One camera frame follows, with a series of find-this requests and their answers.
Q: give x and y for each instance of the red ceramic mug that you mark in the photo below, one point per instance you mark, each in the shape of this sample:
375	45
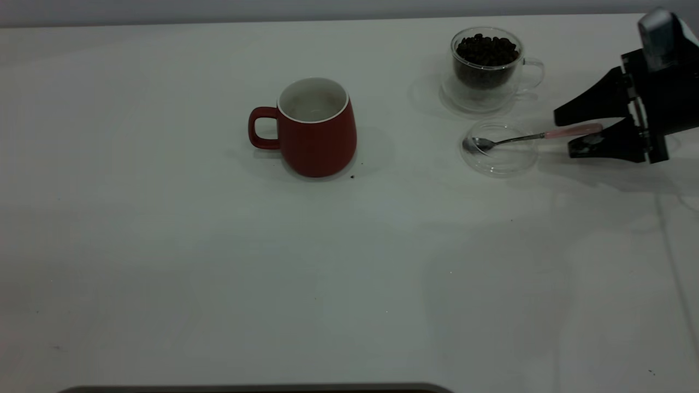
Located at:
322	144

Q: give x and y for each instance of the dark coffee beans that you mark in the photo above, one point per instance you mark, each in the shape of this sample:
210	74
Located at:
486	52

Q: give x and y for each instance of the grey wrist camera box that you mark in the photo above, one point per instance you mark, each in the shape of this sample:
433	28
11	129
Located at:
659	38

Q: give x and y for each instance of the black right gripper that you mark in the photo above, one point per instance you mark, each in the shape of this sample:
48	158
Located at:
671	101

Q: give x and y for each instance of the clear glass lid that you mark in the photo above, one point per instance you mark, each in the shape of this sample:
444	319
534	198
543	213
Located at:
505	164

